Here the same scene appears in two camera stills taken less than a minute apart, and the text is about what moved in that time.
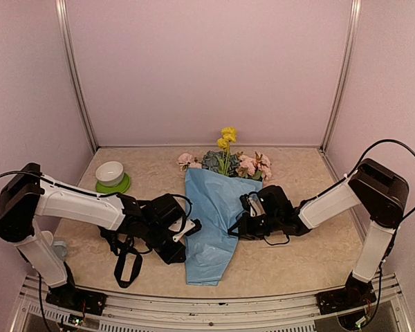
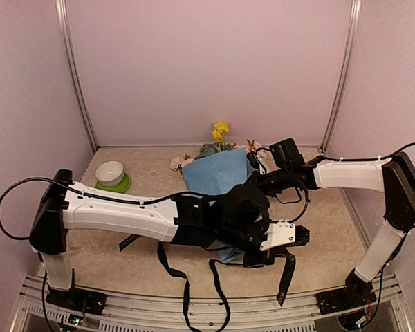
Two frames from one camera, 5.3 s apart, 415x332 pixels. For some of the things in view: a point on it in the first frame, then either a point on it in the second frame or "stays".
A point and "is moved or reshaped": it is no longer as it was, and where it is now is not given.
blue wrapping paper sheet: x=214 y=200 is moved or reshaped
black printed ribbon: x=122 y=251 -> x=289 y=265
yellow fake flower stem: x=224 y=143 -> x=221 y=128
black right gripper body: x=256 y=229 -> x=268 y=186
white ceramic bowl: x=109 y=173 stays
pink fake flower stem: x=186 y=160 is moved or reshaped
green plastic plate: x=122 y=187 stays
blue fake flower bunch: x=210 y=160 -> x=207 y=149
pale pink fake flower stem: x=259 y=168 -> x=251 y=145
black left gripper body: x=167 y=254 -> x=252 y=262
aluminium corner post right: x=354 y=23 stays
